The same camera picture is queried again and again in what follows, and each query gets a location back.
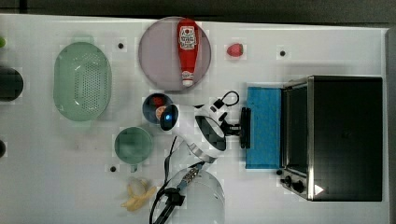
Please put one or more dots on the small green cylinder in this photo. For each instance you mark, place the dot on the small green cylinder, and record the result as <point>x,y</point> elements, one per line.
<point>2,42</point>

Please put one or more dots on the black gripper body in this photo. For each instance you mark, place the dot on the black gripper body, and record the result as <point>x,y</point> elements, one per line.
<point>227,128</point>

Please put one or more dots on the black toaster oven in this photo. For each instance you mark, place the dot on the black toaster oven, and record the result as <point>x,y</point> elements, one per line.
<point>332,138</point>

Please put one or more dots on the toy peeled banana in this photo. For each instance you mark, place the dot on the toy peeled banana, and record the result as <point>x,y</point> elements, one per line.
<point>139,193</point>

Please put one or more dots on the toy orange slice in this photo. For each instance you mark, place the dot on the toy orange slice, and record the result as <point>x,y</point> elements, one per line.
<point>159,111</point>

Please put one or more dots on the black cylinder post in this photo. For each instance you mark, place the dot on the black cylinder post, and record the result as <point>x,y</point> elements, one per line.
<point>11,84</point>
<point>2,148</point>

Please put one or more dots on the pale green colander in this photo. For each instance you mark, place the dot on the pale green colander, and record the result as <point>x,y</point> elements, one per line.
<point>82,82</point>

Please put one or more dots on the grey round plate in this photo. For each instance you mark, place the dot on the grey round plate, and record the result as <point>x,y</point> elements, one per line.
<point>158,56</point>

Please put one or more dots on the green cup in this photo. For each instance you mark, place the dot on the green cup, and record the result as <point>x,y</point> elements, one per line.
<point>133,145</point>

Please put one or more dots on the red toy strawberry on table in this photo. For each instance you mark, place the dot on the red toy strawberry on table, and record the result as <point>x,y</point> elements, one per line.
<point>235,50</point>

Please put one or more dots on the blue small bowl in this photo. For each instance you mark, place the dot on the blue small bowl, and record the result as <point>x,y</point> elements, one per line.
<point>149,109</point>

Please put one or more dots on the red plush ketchup bottle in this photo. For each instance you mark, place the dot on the red plush ketchup bottle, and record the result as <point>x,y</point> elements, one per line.
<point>187,48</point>

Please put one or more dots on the red toy strawberry in bowl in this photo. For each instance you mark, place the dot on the red toy strawberry in bowl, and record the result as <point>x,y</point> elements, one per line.
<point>158,101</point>

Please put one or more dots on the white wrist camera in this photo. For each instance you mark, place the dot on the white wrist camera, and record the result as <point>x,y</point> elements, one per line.
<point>216,105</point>

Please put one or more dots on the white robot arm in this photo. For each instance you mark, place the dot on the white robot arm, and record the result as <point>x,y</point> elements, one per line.
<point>202,130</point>

